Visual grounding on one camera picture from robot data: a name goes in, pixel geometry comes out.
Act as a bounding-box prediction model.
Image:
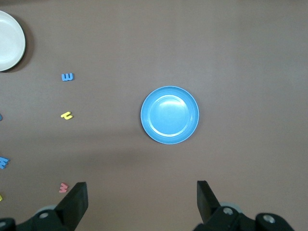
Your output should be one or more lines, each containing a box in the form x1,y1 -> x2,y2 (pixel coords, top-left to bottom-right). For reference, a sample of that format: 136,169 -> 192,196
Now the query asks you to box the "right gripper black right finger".
193,180 -> 296,231

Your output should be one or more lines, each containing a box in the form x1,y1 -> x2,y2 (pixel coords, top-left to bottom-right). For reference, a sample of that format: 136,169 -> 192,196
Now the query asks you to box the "cream round plate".
0,10 -> 26,72

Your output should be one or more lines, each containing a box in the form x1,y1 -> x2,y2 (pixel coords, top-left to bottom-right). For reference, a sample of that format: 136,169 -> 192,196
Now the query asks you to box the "blue round plate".
140,85 -> 200,145

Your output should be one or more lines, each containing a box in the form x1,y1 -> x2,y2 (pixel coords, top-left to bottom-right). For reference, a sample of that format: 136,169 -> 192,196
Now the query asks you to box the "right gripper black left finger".
0,182 -> 89,231

